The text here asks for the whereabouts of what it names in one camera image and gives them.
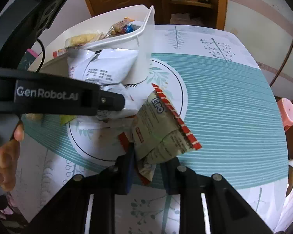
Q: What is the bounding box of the Lipo biscuit snack bag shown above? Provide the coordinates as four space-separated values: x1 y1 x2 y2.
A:
132 83 202 185

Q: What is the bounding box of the white foil snack bag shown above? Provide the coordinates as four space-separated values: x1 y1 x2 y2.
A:
67 48 138 121

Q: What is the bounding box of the person left hand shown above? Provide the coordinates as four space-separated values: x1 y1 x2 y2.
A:
0 121 25 192

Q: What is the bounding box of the small green candy packet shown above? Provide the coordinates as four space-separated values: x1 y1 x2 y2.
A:
60 115 76 125

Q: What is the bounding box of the patterned teal tablecloth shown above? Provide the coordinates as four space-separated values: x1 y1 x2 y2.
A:
12 25 288 229

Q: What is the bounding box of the popcorn snack packet left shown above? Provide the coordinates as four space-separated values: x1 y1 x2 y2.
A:
64 33 98 48

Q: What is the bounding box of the pink plastic stool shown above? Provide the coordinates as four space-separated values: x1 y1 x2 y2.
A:
277 98 293 131

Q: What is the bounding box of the white plastic storage bin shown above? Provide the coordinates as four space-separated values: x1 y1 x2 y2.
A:
40 5 155 85

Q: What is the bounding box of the folded pink cloth pile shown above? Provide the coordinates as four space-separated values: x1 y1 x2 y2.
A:
170 13 191 25

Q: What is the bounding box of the wooden corner shelf unit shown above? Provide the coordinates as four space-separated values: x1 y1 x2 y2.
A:
161 0 228 30

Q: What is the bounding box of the green chalkboard pink frame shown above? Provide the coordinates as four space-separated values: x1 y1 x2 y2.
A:
17 39 45 72

